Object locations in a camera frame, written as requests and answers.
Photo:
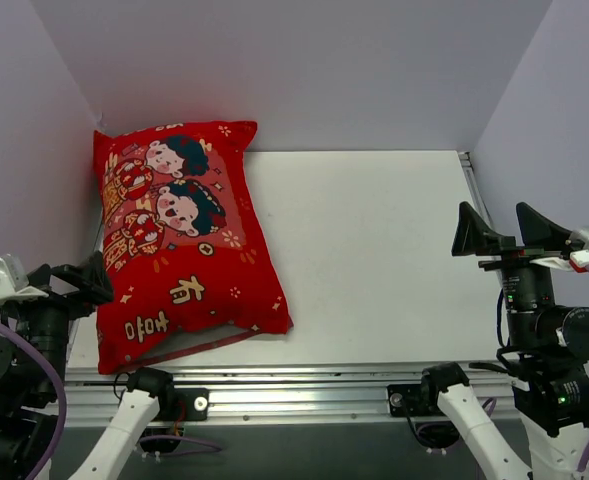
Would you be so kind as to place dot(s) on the red printed pillowcase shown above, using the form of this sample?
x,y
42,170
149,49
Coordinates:
x,y
182,244

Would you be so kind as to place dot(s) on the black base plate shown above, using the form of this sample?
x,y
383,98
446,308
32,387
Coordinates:
x,y
191,405
406,398

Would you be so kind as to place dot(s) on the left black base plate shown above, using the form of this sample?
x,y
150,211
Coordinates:
x,y
191,405

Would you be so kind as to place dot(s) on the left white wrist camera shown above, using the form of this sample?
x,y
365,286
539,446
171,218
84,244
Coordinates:
x,y
14,282

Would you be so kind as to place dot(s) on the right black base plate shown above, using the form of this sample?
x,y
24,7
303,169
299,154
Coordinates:
x,y
406,398

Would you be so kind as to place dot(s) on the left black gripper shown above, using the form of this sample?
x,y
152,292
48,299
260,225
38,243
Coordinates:
x,y
54,301

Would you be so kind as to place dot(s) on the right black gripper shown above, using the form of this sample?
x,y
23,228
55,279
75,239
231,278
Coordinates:
x,y
519,258

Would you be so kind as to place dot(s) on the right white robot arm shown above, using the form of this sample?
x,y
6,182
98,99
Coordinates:
x,y
543,351

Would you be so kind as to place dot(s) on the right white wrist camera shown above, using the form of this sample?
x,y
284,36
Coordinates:
x,y
574,258

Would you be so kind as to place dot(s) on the aluminium front rail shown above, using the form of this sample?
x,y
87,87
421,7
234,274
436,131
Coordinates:
x,y
317,394

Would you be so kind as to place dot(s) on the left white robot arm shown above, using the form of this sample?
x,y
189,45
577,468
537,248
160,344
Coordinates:
x,y
33,411

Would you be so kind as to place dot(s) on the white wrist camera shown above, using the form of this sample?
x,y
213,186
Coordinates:
x,y
14,282
574,258

